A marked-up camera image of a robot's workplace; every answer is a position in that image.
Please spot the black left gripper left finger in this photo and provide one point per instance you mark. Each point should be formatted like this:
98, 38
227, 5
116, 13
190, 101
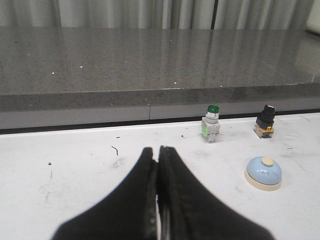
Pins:
127, 213

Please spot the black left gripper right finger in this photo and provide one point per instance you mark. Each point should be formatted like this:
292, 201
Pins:
188, 211

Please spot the blue and cream desk bell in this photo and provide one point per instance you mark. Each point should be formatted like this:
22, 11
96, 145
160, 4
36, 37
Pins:
263, 173

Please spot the grey stone counter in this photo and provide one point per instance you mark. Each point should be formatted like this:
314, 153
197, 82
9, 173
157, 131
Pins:
52, 76

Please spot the green-capped white pilot light switch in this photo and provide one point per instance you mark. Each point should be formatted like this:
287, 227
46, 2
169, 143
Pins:
210, 126

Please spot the black and yellow selector switch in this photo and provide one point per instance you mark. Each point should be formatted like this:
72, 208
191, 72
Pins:
264, 123

